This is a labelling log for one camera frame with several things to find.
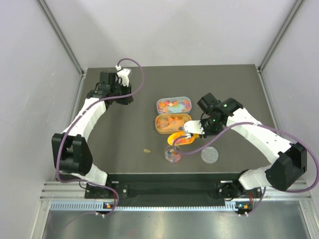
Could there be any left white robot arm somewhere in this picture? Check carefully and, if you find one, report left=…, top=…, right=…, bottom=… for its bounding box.
left=51, top=68, right=133, bottom=198

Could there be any grey slotted cable duct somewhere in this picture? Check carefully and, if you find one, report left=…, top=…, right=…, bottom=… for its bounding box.
left=50, top=201, right=249, bottom=212

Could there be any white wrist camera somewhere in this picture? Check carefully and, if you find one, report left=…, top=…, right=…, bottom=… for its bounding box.
left=183, top=120, right=205, bottom=138
left=115, top=65, right=131, bottom=87

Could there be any clear blue candy tray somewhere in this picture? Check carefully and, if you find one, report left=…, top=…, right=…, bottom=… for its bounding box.
left=156, top=97, right=192, bottom=115

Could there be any purple cable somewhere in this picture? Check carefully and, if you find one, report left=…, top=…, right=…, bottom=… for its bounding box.
left=56, top=58, right=146, bottom=216
left=172, top=123, right=319, bottom=216

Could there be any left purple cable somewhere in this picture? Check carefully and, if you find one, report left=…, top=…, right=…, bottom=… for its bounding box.
left=56, top=58, right=146, bottom=216

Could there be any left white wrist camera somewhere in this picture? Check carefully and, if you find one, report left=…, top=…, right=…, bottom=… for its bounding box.
left=115, top=65, right=131, bottom=87

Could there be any aluminium frame rail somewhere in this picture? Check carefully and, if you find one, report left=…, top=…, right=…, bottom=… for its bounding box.
left=35, top=0, right=85, bottom=77

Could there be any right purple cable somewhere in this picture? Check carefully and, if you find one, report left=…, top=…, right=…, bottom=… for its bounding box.
left=172, top=123, right=319, bottom=216

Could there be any clear round jar lid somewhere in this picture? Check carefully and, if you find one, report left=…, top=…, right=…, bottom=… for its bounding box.
left=201, top=146, right=219, bottom=164

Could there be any clear round jar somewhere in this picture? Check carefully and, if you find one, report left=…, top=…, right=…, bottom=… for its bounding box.
left=164, top=145, right=181, bottom=163

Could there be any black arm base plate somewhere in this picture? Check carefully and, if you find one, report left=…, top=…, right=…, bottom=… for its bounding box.
left=84, top=180, right=264, bottom=207

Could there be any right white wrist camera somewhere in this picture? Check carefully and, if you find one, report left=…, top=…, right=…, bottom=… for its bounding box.
left=183, top=120, right=205, bottom=138

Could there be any orange candy tray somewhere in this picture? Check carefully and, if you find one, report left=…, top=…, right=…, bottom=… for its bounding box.
left=155, top=114, right=191, bottom=134

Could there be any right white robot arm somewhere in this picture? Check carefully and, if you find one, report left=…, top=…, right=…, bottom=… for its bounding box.
left=197, top=93, right=307, bottom=197

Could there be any orange plastic scoop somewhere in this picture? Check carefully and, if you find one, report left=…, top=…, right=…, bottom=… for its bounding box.
left=167, top=131, right=200, bottom=146

